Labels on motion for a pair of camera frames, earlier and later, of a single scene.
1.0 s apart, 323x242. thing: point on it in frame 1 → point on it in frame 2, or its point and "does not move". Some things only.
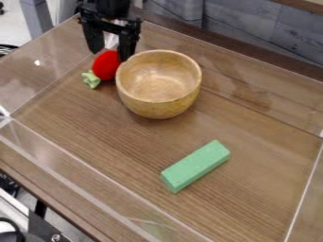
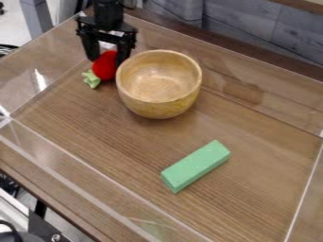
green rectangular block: x=196 y=165 does not move
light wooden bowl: x=158 y=82 does not move
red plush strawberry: x=105 y=64 does not move
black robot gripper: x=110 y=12 → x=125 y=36
